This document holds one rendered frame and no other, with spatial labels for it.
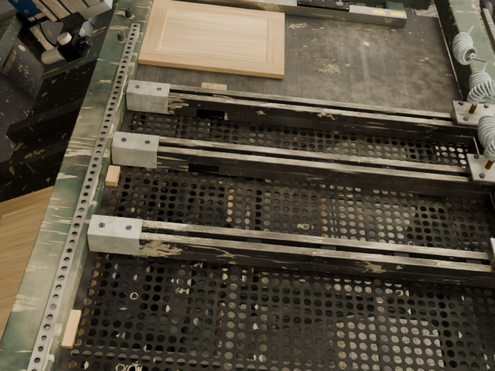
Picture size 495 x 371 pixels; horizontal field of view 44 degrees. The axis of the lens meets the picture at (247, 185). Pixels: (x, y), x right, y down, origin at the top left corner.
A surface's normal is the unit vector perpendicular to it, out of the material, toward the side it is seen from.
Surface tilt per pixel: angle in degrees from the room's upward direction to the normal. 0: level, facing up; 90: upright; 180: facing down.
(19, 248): 90
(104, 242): 90
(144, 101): 90
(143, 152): 90
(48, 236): 59
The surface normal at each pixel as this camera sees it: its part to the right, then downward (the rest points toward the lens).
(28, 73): 0.90, -0.25
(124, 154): -0.04, 0.74
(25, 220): -0.43, -0.62
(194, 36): 0.10, -0.66
